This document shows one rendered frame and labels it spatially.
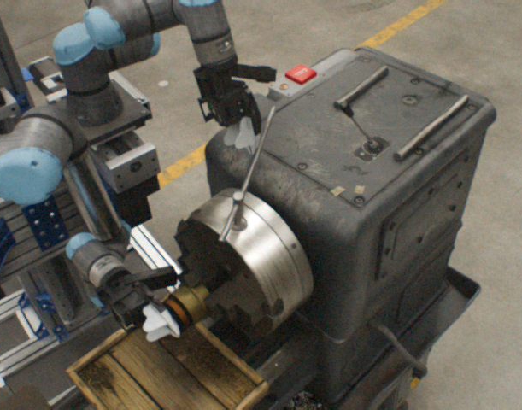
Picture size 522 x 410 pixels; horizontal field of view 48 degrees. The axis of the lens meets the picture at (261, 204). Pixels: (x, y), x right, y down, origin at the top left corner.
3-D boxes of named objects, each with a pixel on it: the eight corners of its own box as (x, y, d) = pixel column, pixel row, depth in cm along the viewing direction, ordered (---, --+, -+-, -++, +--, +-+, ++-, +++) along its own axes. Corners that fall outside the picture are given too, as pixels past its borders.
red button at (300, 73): (300, 69, 155) (300, 62, 154) (317, 78, 152) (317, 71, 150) (284, 79, 152) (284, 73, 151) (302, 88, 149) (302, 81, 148)
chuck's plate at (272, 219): (217, 246, 153) (214, 161, 129) (306, 325, 140) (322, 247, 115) (207, 253, 152) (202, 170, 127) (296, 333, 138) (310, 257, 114)
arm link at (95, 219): (25, 84, 124) (102, 238, 158) (6, 116, 116) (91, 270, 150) (77, 79, 122) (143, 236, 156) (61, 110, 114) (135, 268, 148)
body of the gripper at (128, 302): (130, 337, 123) (99, 304, 129) (163, 313, 127) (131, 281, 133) (122, 316, 118) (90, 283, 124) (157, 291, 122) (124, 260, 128)
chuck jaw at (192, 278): (219, 258, 131) (193, 213, 128) (231, 259, 127) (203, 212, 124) (182, 287, 126) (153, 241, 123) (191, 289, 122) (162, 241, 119)
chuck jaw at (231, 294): (239, 268, 126) (278, 295, 119) (243, 284, 130) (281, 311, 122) (201, 299, 121) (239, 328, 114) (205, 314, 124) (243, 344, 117)
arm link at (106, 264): (121, 270, 136) (114, 248, 130) (132, 281, 133) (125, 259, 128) (93, 289, 132) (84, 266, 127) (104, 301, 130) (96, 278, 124)
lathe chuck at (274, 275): (207, 253, 152) (202, 169, 127) (296, 333, 138) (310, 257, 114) (180, 273, 147) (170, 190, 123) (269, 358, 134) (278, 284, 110)
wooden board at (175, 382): (170, 301, 151) (167, 292, 148) (269, 392, 132) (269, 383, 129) (69, 378, 137) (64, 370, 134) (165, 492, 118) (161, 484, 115)
